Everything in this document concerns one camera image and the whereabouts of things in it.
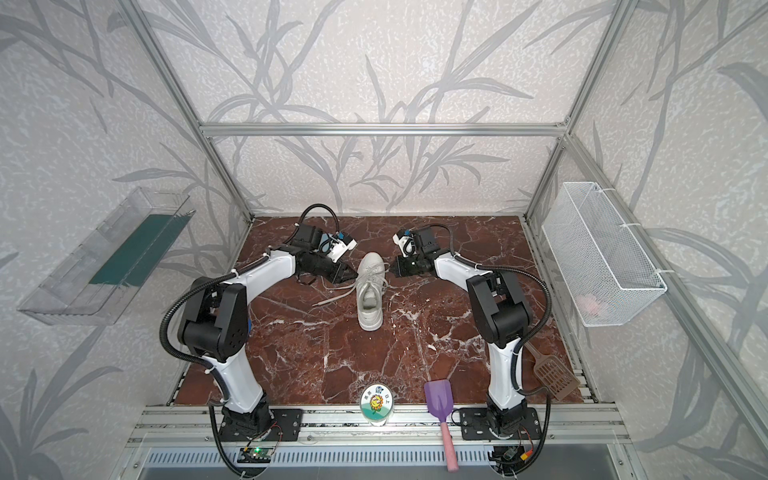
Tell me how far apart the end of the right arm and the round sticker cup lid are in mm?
313

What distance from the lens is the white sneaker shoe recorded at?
0.86m

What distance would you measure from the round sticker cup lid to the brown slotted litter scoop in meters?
0.42

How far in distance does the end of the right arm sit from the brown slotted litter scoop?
0.42 metres

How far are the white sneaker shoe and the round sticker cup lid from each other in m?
0.19

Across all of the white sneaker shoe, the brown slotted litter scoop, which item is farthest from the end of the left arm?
the brown slotted litter scoop

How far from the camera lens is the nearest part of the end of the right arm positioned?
0.75 meters

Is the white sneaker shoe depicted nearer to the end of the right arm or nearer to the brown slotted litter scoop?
the end of the right arm

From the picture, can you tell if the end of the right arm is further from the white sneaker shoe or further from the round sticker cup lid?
the round sticker cup lid

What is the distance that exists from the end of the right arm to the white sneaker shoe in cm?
8

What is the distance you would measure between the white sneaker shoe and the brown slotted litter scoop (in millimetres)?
473

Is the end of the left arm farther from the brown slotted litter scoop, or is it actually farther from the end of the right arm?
the brown slotted litter scoop

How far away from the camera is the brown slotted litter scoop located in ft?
2.63

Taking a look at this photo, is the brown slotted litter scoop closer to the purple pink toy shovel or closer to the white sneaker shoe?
the purple pink toy shovel

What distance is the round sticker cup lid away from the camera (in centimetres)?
70
